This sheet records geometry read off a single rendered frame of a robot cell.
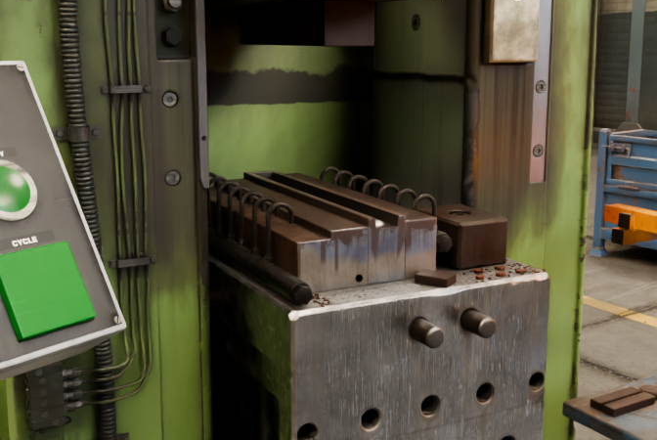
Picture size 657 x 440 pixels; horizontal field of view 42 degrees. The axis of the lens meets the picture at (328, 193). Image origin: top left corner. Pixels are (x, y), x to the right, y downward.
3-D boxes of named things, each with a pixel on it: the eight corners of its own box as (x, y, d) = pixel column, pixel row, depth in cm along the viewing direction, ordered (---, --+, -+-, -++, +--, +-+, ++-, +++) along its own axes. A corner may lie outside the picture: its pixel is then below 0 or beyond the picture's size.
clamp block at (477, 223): (508, 264, 119) (510, 217, 118) (458, 271, 115) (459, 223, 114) (458, 245, 129) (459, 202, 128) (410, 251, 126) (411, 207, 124)
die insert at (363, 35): (374, 46, 115) (374, 0, 114) (324, 46, 112) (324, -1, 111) (283, 44, 141) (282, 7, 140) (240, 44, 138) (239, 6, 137)
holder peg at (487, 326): (497, 337, 107) (498, 316, 106) (479, 340, 106) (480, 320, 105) (477, 328, 110) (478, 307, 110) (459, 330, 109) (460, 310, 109)
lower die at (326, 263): (435, 275, 113) (437, 211, 112) (297, 295, 104) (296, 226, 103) (299, 216, 150) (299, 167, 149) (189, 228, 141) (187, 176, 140)
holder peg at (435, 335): (445, 347, 103) (446, 326, 103) (426, 351, 102) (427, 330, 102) (426, 336, 107) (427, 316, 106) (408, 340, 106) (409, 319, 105)
